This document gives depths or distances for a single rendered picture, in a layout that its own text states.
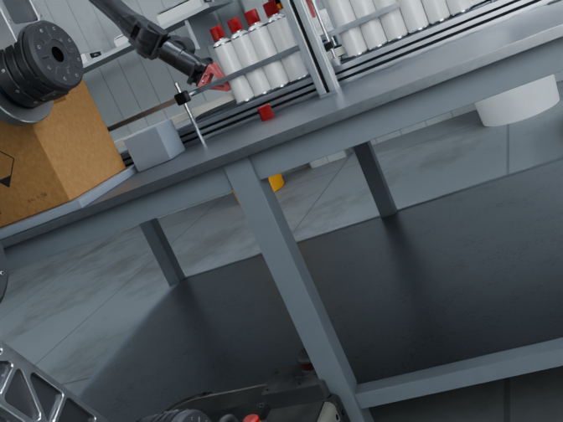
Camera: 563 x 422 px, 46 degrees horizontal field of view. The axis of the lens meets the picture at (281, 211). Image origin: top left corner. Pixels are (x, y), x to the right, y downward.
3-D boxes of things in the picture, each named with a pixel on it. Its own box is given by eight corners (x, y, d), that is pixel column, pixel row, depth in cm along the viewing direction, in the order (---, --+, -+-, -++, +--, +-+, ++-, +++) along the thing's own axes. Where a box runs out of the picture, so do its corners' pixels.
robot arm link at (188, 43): (132, 51, 176) (145, 23, 172) (151, 43, 186) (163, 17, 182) (170, 75, 176) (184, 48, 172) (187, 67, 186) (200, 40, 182)
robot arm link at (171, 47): (152, 58, 174) (160, 39, 172) (162, 54, 180) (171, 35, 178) (174, 72, 174) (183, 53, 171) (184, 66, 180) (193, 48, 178)
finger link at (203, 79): (240, 75, 177) (209, 57, 178) (232, 79, 171) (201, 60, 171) (229, 96, 180) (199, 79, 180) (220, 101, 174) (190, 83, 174)
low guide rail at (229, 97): (410, 26, 163) (407, 18, 163) (410, 26, 162) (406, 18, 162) (69, 167, 200) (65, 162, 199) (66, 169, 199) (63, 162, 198)
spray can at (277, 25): (310, 74, 171) (279, -3, 167) (307, 76, 167) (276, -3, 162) (291, 81, 173) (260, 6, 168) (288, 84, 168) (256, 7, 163)
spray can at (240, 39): (276, 88, 174) (245, 13, 170) (269, 92, 170) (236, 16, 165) (259, 95, 177) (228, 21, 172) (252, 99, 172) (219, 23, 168)
